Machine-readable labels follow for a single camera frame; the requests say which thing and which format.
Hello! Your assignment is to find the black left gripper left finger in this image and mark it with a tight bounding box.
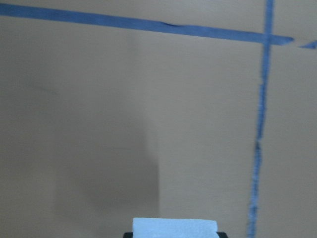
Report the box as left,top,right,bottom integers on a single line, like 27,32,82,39
123,232,133,238

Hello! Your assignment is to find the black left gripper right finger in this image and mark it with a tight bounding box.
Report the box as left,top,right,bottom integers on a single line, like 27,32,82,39
216,232,227,238

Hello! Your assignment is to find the light blue block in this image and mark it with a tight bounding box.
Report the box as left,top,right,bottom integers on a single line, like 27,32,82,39
132,218,219,238

